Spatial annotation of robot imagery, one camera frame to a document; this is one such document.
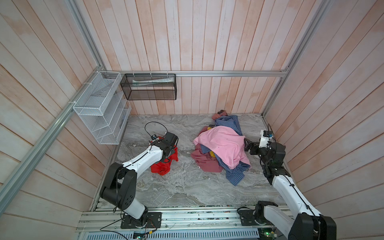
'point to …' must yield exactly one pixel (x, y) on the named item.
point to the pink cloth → (226, 144)
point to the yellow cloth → (212, 154)
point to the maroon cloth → (205, 162)
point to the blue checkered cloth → (230, 122)
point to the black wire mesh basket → (140, 86)
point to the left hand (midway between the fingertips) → (164, 154)
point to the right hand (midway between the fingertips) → (253, 138)
